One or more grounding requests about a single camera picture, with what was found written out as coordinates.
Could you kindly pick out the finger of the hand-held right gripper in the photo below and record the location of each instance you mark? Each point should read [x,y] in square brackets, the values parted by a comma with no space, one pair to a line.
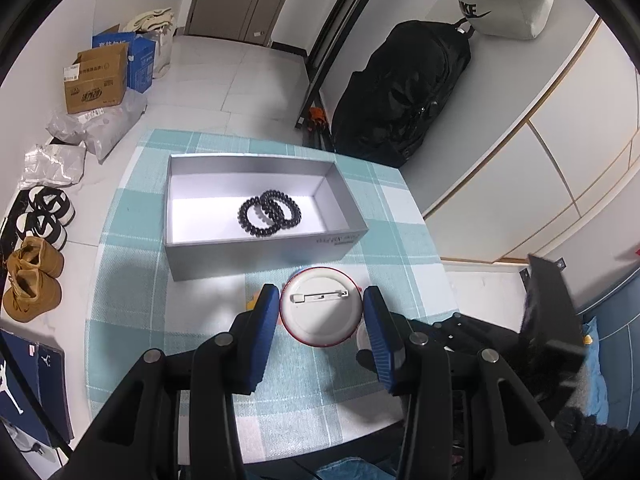
[480,335]

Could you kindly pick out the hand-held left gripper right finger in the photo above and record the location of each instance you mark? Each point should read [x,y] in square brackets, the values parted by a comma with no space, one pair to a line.
[380,335]

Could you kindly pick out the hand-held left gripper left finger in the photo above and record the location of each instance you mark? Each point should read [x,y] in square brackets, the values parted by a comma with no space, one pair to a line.
[265,330]

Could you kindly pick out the white plastic piece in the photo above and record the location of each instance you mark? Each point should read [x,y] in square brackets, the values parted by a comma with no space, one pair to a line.
[363,335]

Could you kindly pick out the round white pin badge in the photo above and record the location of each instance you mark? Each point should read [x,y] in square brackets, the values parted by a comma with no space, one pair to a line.
[320,320]

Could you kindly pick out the grey cardboard box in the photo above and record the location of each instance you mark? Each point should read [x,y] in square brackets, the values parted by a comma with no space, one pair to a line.
[200,260]

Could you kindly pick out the person's right forearm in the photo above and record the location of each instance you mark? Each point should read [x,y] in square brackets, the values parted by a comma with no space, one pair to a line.
[590,445]

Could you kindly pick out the small yellow object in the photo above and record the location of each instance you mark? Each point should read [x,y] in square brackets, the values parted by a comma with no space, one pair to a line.
[250,304]

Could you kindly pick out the teal checked tablecloth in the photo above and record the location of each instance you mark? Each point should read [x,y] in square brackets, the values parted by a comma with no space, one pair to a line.
[310,375]

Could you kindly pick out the blue cloth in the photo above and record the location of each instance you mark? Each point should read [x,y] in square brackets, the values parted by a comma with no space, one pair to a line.
[600,360]

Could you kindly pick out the white wardrobe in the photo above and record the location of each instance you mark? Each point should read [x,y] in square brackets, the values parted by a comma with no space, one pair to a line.
[540,150]

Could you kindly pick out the orange clamp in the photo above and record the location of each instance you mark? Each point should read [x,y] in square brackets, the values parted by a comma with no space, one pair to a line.
[317,116]

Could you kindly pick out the tan boot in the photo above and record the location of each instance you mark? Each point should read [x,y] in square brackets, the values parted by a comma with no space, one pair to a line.
[30,297]
[42,257]

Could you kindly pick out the dark blue shoe box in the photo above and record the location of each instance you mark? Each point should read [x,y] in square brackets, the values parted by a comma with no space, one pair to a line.
[35,390]

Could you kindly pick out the black backpack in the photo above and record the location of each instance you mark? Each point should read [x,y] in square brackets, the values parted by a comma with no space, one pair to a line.
[400,95]

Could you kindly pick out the black and white sneaker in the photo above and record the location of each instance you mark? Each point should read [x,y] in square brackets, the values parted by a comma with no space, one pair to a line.
[50,205]
[40,227]

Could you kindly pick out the large grey plastic bag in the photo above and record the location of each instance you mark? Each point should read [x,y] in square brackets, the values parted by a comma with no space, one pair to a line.
[110,127]

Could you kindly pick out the white power strip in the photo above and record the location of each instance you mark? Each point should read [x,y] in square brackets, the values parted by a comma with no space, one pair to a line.
[30,442]

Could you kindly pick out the small grey plastic bag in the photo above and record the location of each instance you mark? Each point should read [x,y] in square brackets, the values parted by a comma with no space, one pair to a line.
[55,165]

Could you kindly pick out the blue cardboard box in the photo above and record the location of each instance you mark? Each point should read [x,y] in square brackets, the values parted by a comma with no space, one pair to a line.
[142,67]

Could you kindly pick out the black tripod stand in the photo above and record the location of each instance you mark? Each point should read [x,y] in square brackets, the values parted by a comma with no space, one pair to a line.
[332,45]

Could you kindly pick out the brown cardboard box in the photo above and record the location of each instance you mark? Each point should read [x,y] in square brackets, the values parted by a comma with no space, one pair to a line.
[95,90]

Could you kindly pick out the cream cloth bag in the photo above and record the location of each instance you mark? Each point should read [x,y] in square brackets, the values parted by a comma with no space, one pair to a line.
[157,35]

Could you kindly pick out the white sports bag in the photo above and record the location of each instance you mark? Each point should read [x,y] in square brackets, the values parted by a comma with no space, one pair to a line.
[500,5]

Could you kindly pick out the beige door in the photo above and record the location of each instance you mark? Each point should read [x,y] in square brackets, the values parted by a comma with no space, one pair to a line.
[240,0]

